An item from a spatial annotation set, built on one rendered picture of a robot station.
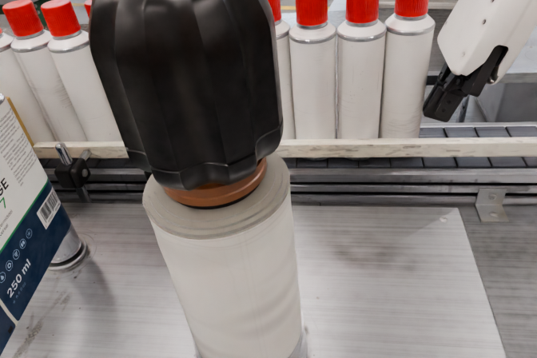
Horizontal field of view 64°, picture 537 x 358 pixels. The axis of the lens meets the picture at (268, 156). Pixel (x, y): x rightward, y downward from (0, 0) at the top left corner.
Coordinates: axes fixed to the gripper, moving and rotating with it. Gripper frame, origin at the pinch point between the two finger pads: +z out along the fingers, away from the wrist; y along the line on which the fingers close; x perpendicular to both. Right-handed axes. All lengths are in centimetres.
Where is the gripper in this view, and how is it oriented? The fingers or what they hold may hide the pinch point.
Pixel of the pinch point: (442, 102)
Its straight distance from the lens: 55.7
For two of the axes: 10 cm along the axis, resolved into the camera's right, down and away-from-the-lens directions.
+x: 9.6, 2.6, 0.7
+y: -1.1, 6.2, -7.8
